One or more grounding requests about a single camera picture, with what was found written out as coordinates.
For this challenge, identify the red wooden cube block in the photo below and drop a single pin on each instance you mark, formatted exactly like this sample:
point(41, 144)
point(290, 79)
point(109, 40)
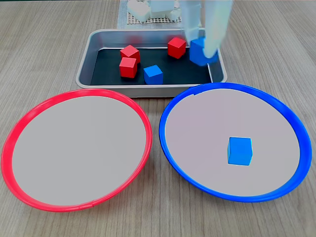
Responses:
point(130, 52)
point(176, 48)
point(128, 67)

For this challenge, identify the blue wooden cube block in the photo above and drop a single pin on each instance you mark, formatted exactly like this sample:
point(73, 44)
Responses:
point(240, 151)
point(197, 53)
point(153, 74)

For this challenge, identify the silver metal tray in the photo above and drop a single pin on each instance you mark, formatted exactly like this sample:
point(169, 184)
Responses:
point(85, 71)

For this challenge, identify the white mesh base mat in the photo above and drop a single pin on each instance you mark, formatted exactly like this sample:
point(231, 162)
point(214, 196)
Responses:
point(158, 21)

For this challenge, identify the blue-rimmed white dish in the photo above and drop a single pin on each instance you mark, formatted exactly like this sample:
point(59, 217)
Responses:
point(222, 118)

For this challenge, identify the red-rimmed white dish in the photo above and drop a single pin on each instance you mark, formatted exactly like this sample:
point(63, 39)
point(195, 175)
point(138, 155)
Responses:
point(79, 150)

